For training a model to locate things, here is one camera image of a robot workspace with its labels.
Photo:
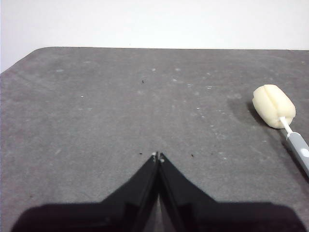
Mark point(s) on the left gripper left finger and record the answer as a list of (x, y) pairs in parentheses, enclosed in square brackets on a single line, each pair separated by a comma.
[(116, 212)]

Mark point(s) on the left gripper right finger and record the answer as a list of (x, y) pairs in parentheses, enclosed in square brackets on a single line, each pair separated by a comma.
[(205, 215)]

